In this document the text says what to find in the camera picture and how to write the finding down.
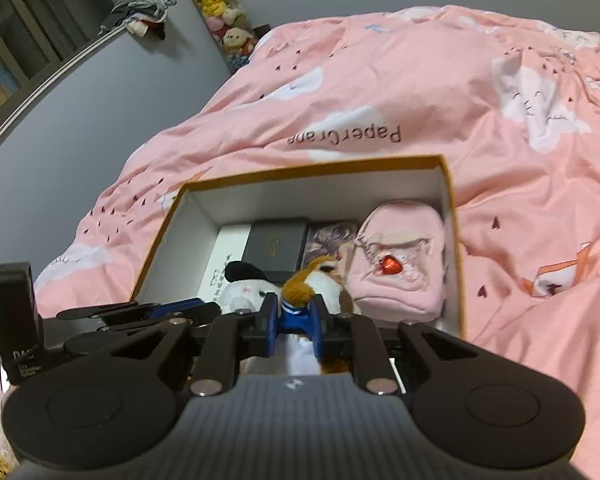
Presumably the brown white plush toy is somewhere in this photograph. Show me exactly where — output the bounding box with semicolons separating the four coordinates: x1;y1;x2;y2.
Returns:
239;253;361;376

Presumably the pink mini backpack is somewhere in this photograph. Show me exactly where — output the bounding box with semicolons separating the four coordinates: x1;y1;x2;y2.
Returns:
346;200;445;323

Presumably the long white box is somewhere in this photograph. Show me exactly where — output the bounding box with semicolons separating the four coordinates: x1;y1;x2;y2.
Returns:
197;224;251;302

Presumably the orange cardboard storage box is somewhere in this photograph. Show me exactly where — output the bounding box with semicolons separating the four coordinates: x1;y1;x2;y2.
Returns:
130;153;467;376

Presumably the pink patterned duvet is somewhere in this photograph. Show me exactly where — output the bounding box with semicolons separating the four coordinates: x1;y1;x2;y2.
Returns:
35;6;600;479

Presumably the clothes pile on rack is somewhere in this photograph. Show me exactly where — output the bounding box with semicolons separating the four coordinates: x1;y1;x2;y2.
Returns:
98;0;178;40

